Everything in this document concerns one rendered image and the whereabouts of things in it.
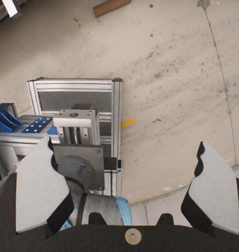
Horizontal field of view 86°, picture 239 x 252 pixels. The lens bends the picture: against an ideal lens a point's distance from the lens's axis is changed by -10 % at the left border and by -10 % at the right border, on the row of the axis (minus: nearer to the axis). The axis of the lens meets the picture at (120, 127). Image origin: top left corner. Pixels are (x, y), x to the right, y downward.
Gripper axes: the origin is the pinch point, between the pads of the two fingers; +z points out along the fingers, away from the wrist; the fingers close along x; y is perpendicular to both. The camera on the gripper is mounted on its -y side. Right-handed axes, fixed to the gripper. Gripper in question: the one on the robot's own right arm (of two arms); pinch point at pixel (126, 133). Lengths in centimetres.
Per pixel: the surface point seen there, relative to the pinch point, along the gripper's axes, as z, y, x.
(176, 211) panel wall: 99, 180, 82
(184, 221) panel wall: 82, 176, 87
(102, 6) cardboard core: 124, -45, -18
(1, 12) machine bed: 115, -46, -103
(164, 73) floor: 132, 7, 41
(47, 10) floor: 132, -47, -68
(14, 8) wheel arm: 36, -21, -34
